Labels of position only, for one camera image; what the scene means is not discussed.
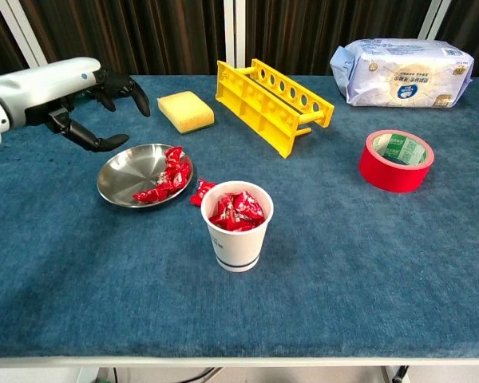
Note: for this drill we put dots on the yellow test tube rack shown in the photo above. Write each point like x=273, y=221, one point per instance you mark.
x=271, y=119

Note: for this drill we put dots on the yellow sponge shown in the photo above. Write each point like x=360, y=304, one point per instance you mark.
x=183, y=109

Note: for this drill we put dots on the black angled strut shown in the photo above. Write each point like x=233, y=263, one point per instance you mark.
x=400, y=375

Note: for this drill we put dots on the white frame post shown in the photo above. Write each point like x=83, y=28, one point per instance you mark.
x=26, y=40
x=435, y=20
x=228, y=32

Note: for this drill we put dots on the white wet wipes pack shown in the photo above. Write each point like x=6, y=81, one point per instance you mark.
x=383, y=80

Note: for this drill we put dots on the blue felt table cover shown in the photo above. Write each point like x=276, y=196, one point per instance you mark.
x=343, y=279

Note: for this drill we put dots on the red tape roll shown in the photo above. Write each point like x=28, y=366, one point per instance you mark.
x=391, y=175

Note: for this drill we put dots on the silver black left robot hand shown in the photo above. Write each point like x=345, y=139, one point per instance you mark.
x=44, y=85

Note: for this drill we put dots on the white paper cup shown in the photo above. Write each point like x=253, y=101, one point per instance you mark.
x=239, y=247

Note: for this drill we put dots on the black pleated curtain panel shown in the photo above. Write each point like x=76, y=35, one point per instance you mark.
x=0, y=40
x=123, y=36
x=303, y=32
x=475, y=24

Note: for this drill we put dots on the heap of red candies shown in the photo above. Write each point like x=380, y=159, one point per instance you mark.
x=171, y=175

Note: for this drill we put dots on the round metal plate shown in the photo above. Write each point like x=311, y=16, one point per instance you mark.
x=131, y=171

